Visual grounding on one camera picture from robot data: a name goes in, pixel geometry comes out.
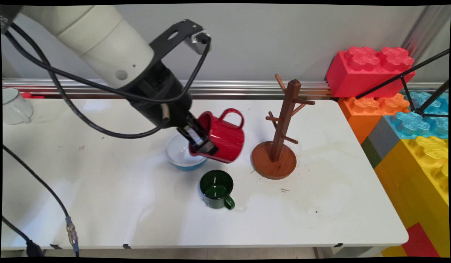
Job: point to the small red flat object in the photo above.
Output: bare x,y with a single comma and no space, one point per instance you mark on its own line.
31,96

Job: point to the blue bowl white inside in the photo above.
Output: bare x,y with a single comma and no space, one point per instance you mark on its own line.
179,157

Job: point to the small red toy brick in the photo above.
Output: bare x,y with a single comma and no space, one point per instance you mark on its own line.
419,241

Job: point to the white enamel mug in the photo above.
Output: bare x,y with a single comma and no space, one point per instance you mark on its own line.
17,107

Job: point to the aluminium vertical profile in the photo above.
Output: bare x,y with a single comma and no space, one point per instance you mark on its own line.
424,29

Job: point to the orange toy brick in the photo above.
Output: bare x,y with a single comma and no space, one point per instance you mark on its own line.
364,113

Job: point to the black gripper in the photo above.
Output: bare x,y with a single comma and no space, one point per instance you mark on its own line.
163,98

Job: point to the large red toy brick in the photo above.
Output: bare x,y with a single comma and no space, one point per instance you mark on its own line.
364,73

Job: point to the aluminium rail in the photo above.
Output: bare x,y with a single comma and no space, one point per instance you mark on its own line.
247,87

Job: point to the green enamel mug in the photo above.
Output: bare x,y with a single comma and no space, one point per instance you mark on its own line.
216,190

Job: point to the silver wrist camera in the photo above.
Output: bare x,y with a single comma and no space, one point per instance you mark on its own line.
198,42

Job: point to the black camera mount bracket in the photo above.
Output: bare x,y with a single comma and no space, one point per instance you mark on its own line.
170,38

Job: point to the green toy brick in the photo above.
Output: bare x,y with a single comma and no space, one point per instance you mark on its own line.
371,153

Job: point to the large yellow toy brick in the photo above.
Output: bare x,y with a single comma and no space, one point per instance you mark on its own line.
419,175

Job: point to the black tripod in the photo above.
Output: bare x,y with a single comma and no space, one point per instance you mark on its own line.
408,82

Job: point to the wooden mug tree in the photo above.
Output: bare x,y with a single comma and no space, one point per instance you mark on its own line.
284,120

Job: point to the light blue toy brick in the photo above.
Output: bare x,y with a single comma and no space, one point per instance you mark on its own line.
412,122

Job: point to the red enamel mug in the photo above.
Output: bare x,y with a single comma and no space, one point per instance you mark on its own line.
225,137

